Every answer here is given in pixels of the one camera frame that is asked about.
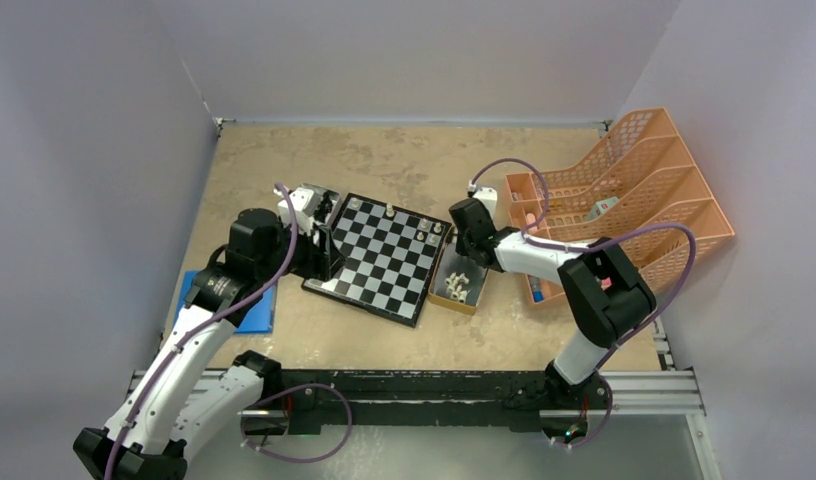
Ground small box in organizer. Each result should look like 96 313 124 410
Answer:
584 196 619 221

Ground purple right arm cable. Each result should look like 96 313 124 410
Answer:
470 157 699 372

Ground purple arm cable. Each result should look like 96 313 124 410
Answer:
103 183 298 480
470 157 699 372

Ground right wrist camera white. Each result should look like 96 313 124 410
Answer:
467 184 499 217

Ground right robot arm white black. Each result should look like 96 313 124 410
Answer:
449 197 657 407

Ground silver pink tin tray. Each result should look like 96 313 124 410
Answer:
294 183 341 226

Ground orange plastic file organizer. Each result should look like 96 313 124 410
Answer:
500 107 737 309

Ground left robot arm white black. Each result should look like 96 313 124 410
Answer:
73 208 344 479

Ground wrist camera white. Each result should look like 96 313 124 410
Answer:
274 183 326 235
467 184 499 217

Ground black white chessboard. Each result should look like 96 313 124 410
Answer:
301 193 452 328

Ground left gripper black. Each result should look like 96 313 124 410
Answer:
256 214 346 283

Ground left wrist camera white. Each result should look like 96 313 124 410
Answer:
274 183 326 235

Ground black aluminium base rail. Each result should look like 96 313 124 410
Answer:
119 367 707 439

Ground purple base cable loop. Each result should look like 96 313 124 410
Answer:
239 382 354 464

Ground gold metal tin tray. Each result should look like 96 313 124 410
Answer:
427 243 488 316

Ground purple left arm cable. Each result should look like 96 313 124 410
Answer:
103 183 298 480

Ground blue notebook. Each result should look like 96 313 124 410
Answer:
172 270 277 336

